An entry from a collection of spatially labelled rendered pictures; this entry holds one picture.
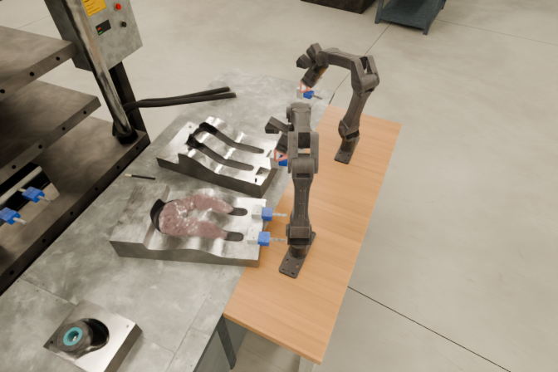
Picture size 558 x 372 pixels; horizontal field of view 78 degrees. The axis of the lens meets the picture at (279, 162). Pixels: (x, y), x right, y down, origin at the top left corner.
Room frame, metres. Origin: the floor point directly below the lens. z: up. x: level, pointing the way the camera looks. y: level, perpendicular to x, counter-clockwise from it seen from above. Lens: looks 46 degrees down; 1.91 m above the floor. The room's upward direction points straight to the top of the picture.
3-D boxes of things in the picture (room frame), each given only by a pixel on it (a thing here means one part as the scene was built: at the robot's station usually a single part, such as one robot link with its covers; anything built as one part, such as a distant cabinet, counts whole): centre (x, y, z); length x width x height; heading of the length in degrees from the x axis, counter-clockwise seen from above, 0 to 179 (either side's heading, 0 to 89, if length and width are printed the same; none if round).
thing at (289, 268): (0.63, -0.07, 0.84); 0.20 x 0.07 x 0.08; 155
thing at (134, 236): (0.72, 0.31, 0.85); 0.50 x 0.26 x 0.11; 85
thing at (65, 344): (0.31, 0.56, 0.89); 0.08 x 0.08 x 0.04
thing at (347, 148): (1.18, -0.32, 0.84); 0.20 x 0.07 x 0.08; 155
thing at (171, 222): (0.73, 0.30, 0.90); 0.26 x 0.18 x 0.08; 85
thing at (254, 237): (0.65, 0.04, 0.85); 0.13 x 0.05 x 0.05; 85
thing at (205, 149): (1.07, 0.25, 0.92); 0.35 x 0.16 x 0.09; 68
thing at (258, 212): (0.76, 0.03, 0.85); 0.13 x 0.05 x 0.05; 85
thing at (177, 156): (1.08, 0.26, 0.87); 0.50 x 0.26 x 0.14; 68
